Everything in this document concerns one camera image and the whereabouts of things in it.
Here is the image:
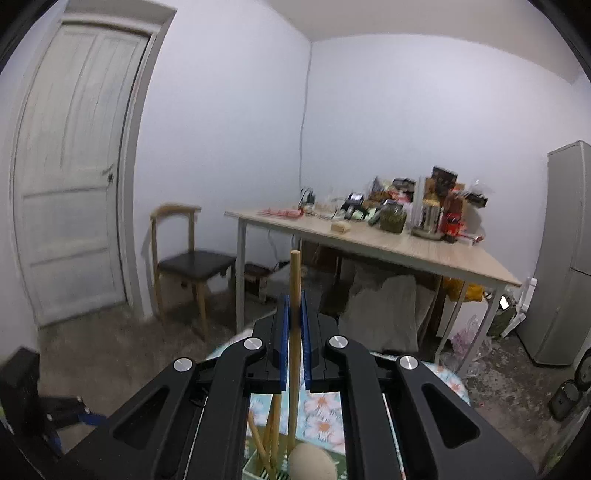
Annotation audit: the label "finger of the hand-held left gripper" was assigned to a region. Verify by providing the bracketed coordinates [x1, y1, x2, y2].
[42, 396, 109, 428]

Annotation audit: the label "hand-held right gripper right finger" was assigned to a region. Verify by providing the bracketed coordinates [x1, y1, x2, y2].
[300, 292, 539, 480]

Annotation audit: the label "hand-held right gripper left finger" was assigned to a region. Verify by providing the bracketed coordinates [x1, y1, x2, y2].
[60, 295, 293, 480]

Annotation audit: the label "green perforated utensil holder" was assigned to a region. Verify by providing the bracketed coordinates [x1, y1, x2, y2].
[242, 455, 352, 480]

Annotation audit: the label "floral blue blanket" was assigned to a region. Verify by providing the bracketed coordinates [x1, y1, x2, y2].
[203, 337, 469, 462]

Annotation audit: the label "small wooden stool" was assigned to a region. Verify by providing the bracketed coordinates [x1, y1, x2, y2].
[242, 262, 273, 305]

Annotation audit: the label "grey sacks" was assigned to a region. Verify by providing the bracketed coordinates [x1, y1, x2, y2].
[339, 272, 441, 354]

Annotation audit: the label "wooden chair with black seat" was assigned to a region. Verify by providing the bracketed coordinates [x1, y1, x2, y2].
[150, 203, 238, 342]

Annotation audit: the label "wooden table with grey legs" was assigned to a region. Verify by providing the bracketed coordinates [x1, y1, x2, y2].
[225, 209, 523, 384]

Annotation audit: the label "black device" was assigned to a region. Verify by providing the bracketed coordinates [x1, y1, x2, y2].
[342, 194, 368, 221]

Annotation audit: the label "glass jar with green contents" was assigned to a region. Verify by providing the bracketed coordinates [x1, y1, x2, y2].
[379, 203, 408, 234]

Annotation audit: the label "pink translucent plastic bag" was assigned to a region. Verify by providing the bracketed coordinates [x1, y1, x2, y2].
[450, 314, 484, 374]

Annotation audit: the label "yellow plastic bag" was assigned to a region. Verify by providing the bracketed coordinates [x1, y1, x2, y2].
[443, 277, 485, 304]

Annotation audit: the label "white tube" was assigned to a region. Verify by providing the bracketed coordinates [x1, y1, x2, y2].
[416, 175, 428, 227]

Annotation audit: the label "green bag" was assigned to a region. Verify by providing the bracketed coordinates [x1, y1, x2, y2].
[489, 293, 518, 337]

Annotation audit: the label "white panel door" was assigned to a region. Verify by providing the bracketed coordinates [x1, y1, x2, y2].
[9, 21, 155, 328]

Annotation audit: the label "black box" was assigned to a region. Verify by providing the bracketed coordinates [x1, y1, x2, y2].
[431, 167, 459, 195]

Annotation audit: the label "white plastic part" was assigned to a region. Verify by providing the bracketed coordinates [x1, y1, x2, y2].
[517, 277, 539, 324]

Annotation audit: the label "black rice cooker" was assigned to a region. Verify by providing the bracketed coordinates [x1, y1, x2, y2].
[549, 351, 591, 421]

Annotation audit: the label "silver refrigerator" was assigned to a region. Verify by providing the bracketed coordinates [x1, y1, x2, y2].
[515, 141, 591, 367]

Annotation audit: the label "white wall cable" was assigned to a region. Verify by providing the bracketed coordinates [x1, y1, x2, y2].
[298, 44, 313, 195]

